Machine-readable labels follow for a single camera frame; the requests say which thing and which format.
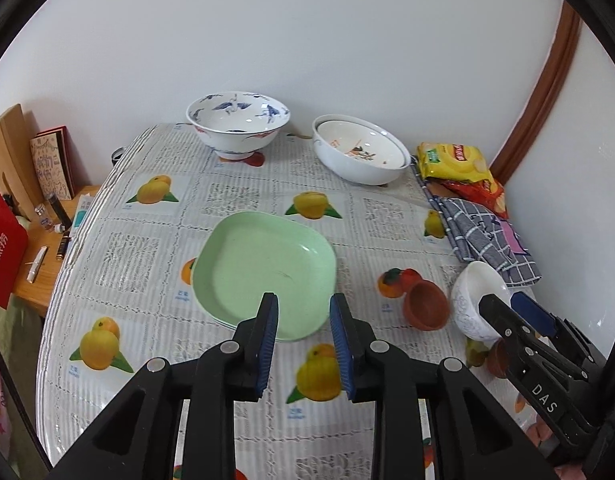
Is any white bowl with red print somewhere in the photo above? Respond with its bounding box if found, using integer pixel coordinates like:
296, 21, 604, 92
317, 120, 407, 169

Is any grey checked cloth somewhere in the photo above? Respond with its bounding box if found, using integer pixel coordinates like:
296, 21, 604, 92
421, 180, 543, 287

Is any fruit print tablecloth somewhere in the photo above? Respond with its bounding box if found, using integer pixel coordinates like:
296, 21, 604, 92
36, 122, 543, 480

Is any brown wooden door frame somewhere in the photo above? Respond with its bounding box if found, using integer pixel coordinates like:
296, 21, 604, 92
489, 0, 581, 193

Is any wooden board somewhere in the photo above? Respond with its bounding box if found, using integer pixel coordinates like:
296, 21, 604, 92
0, 104, 43, 206

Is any white pen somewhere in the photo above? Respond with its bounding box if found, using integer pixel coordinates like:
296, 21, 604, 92
28, 246, 48, 283

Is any pink paper note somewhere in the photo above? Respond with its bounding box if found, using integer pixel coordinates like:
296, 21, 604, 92
507, 222, 531, 257

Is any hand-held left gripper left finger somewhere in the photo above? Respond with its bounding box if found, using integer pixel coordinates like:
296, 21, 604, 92
50, 291, 281, 480

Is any green plastic plate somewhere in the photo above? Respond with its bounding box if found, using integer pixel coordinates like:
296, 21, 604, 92
192, 211, 337, 342

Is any black cosmetic tube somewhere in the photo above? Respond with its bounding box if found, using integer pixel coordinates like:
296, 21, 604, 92
48, 194, 72, 226

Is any patterned brown book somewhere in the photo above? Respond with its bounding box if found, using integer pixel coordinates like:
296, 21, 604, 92
29, 126, 76, 201

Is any red chip bag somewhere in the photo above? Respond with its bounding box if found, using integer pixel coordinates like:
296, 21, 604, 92
440, 179, 509, 220

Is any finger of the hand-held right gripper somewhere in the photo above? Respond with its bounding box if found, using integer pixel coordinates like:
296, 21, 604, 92
477, 294, 543, 361
510, 291, 608, 381

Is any small glass bottle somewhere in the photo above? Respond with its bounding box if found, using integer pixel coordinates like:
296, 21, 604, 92
35, 202, 56, 232

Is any blue patterned footed bowl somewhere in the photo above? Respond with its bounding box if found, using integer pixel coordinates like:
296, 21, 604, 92
186, 91, 292, 162

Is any small brown clay bowl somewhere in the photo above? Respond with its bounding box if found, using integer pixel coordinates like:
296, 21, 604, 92
485, 340, 513, 378
402, 280, 451, 332

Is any plain white ceramic bowl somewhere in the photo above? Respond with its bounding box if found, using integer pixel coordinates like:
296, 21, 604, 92
450, 261, 512, 345

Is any wooden side desk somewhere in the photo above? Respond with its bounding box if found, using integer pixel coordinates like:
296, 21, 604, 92
10, 185, 103, 317

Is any yellow chip bag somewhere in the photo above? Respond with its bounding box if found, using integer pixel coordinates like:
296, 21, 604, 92
416, 142, 494, 184

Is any large white ceramic bowl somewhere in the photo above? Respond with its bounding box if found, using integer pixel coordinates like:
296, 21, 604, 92
312, 114, 411, 186

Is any red paper bag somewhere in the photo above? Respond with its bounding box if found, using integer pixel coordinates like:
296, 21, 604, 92
0, 172, 29, 310

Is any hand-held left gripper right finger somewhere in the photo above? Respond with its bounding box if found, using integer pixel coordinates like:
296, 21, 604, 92
329, 293, 561, 480

